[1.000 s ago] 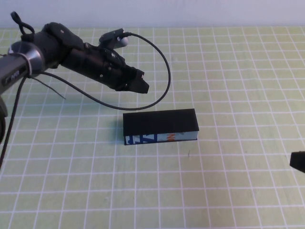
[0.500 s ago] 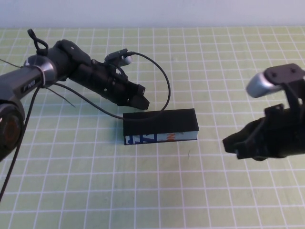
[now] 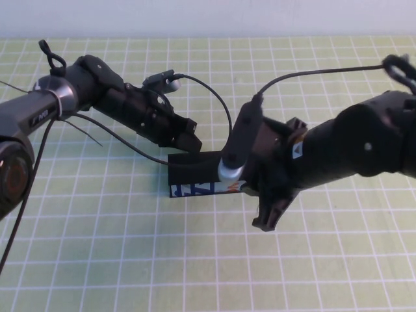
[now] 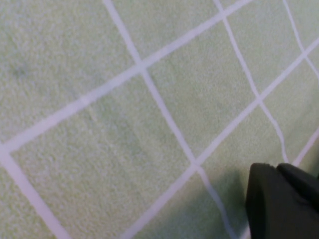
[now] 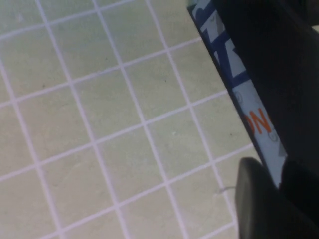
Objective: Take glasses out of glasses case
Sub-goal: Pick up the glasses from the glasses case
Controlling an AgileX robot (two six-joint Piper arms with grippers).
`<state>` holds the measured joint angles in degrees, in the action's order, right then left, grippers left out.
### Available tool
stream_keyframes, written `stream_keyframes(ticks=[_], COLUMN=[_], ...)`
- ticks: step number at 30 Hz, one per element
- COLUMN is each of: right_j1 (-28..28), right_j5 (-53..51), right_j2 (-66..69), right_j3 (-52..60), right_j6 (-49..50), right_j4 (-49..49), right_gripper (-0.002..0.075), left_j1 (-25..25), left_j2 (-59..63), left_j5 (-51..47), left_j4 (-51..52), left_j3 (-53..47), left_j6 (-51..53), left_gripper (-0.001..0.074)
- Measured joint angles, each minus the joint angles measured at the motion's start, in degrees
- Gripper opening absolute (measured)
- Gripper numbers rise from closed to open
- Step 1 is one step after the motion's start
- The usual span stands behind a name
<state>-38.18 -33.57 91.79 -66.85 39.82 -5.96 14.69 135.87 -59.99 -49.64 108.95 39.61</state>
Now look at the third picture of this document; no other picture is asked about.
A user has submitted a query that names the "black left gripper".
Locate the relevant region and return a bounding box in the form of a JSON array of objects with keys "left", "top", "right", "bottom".
[{"left": 97, "top": 83, "right": 202, "bottom": 153}]

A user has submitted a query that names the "black right camera cable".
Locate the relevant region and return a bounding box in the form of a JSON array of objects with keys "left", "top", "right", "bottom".
[{"left": 255, "top": 53, "right": 416, "bottom": 103}]

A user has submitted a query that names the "black camera cable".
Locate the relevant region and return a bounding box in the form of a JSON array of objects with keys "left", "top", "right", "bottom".
[
  {"left": 0, "top": 39, "right": 233, "bottom": 270},
  {"left": 255, "top": 53, "right": 416, "bottom": 103}
]

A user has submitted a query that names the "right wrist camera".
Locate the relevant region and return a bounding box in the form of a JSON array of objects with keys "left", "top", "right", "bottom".
[{"left": 216, "top": 102, "right": 265, "bottom": 192}]

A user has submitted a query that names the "green white-checked tablecloth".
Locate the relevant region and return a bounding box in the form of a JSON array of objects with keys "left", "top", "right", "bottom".
[{"left": 0, "top": 36, "right": 416, "bottom": 312}]

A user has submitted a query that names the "black glasses case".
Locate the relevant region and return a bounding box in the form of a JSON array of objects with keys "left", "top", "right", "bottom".
[{"left": 168, "top": 149, "right": 261, "bottom": 198}]

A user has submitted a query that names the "black left camera cable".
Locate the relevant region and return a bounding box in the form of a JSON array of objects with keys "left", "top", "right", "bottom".
[{"left": 0, "top": 39, "right": 233, "bottom": 270}]

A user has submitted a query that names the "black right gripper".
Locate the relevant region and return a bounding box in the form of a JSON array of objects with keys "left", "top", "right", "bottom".
[{"left": 242, "top": 116, "right": 309, "bottom": 233}]

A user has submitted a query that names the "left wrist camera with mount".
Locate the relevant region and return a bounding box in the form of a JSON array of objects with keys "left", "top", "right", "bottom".
[{"left": 142, "top": 69, "right": 183, "bottom": 96}]

